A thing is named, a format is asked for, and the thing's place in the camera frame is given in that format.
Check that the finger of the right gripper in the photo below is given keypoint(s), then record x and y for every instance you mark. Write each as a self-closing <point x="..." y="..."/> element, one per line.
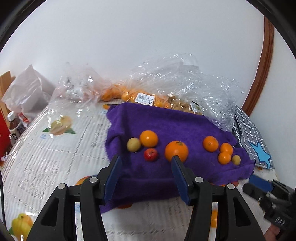
<point x="253" y="191"/>

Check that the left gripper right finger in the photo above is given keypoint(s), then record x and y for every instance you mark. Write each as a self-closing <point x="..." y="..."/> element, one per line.
<point x="184" y="179"/>

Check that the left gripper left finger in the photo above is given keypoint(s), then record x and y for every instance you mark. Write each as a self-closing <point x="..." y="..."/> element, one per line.
<point x="108" y="178"/>

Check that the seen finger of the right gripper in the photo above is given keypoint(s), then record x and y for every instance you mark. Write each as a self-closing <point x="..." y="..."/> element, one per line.
<point x="264" y="185"/>

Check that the large orange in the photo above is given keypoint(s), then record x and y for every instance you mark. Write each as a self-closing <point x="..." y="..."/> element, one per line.
<point x="176" y="148"/>

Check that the small yellow fruit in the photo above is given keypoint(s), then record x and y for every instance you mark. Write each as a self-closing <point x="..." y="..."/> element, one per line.
<point x="236" y="160"/>

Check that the yellow-green round fruit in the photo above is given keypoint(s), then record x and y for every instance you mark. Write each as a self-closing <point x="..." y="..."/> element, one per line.
<point x="133" y="145"/>

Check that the big orange mandarin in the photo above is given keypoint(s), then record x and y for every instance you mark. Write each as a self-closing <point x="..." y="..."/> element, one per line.
<point x="210" y="144"/>

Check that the red small fruit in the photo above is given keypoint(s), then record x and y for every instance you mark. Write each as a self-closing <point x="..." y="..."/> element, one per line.
<point x="151" y="155"/>

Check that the small orange mandarin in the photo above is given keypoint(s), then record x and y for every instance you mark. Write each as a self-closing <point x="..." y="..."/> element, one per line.
<point x="224" y="158"/>

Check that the right hand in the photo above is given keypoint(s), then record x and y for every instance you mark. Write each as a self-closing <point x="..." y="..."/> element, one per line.
<point x="271" y="233"/>

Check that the lone orange mandarin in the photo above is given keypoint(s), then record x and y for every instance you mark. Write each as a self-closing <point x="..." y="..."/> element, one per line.
<point x="80" y="181"/>

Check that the grey checked cushion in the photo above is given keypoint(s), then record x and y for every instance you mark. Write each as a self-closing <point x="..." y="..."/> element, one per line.
<point x="250" y="138"/>

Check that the purple towel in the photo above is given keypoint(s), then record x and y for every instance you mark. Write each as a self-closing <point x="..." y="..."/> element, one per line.
<point x="141" y="180"/>

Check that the bag of nuts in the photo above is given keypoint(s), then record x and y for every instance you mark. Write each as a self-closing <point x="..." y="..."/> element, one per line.
<point x="184" y="106"/>

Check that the bag of mandarins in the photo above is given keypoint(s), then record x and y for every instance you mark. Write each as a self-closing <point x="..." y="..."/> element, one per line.
<point x="140" y="96"/>

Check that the crumpled clear bag left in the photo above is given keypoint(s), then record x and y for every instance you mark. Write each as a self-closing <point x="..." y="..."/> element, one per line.
<point x="79" y="89"/>

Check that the clear plastic bag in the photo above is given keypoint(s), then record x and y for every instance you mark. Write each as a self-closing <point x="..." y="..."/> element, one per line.
<point x="178" y="75"/>

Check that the drink bottle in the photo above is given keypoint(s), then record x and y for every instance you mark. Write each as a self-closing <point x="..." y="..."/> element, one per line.
<point x="16" y="127"/>

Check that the red box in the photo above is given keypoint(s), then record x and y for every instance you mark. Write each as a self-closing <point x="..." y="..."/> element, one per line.
<point x="5" y="143"/>

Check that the white paper bag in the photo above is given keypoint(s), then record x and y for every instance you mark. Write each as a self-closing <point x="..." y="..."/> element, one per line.
<point x="28" y="94"/>

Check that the wooden chair back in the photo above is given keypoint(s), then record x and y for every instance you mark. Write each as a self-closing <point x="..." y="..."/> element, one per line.
<point x="5" y="81"/>

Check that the brown door frame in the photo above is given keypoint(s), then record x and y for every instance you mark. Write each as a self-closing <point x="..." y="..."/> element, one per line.
<point x="262" y="69"/>

